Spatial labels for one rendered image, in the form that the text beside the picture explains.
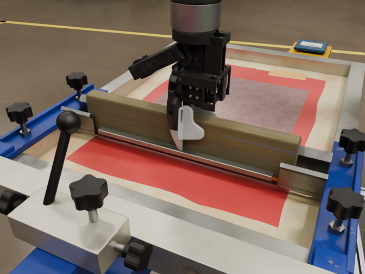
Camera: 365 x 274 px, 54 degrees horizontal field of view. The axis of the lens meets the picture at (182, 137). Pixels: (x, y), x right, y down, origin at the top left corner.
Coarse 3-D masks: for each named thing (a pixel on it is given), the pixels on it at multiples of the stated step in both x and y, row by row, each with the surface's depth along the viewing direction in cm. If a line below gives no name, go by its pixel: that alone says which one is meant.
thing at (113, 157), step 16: (240, 80) 100; (160, 96) 92; (96, 144) 73; (112, 144) 73; (128, 144) 73; (80, 160) 68; (96, 160) 68; (112, 160) 68; (128, 160) 68; (144, 160) 68; (160, 160) 68; (176, 160) 68; (128, 176) 64; (144, 176) 64; (160, 176) 64
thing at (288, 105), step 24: (264, 72) 105; (240, 96) 92; (264, 96) 92; (288, 96) 92; (312, 96) 92; (240, 120) 81; (264, 120) 81; (288, 120) 81; (312, 120) 81; (192, 168) 66; (216, 168) 66; (192, 192) 61; (216, 192) 61; (240, 192) 61; (264, 192) 61; (288, 192) 61; (264, 216) 56
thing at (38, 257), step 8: (32, 256) 39; (40, 256) 39; (48, 256) 39; (56, 256) 39; (24, 264) 38; (32, 264) 38; (40, 264) 38; (48, 264) 38; (56, 264) 38; (64, 264) 38; (72, 264) 38; (16, 272) 37; (24, 272) 37; (32, 272) 37; (40, 272) 37; (48, 272) 37; (56, 272) 37; (64, 272) 37; (72, 272) 38; (80, 272) 39; (88, 272) 40
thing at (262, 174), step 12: (108, 132) 70; (120, 132) 69; (144, 144) 67; (156, 144) 66; (168, 144) 66; (180, 156) 64; (192, 156) 63; (204, 156) 63; (228, 168) 61; (240, 168) 60; (252, 168) 60
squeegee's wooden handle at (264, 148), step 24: (96, 96) 68; (120, 96) 68; (96, 120) 71; (120, 120) 68; (144, 120) 66; (216, 120) 60; (192, 144) 64; (216, 144) 61; (240, 144) 59; (264, 144) 57; (288, 144) 55; (264, 168) 59
